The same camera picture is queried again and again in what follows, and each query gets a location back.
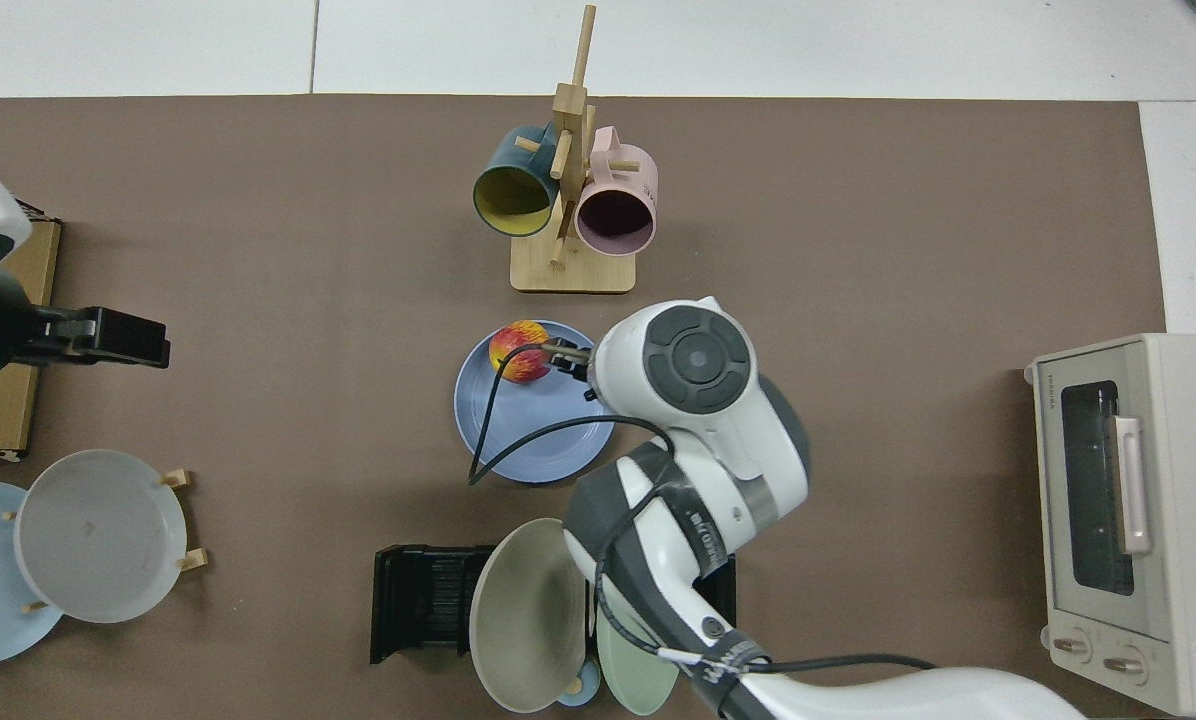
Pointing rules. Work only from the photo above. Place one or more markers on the red yellow apple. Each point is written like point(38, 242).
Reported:
point(516, 350)

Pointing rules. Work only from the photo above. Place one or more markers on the wooden peg plate stand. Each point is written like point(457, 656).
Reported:
point(186, 478)

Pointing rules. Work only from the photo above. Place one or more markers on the grey plate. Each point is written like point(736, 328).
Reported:
point(98, 535)

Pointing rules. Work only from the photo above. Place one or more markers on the beige plate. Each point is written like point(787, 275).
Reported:
point(523, 630)

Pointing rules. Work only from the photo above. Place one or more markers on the black dish rack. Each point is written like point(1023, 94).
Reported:
point(423, 600)

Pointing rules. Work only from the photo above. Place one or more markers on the green plate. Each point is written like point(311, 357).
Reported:
point(633, 680)

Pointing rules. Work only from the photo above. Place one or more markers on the wooden mug stand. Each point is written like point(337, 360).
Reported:
point(573, 272)

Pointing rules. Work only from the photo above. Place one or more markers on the brown table cloth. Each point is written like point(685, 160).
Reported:
point(258, 400)

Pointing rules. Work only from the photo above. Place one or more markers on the pink mug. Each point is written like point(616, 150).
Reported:
point(614, 222)

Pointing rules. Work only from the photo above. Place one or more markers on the teal mug yellow inside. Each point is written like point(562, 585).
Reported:
point(511, 200)

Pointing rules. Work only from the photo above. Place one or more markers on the small blue round thing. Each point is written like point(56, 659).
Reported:
point(583, 692)

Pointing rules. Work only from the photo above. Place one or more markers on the pale toaster oven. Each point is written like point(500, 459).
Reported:
point(1188, 500)

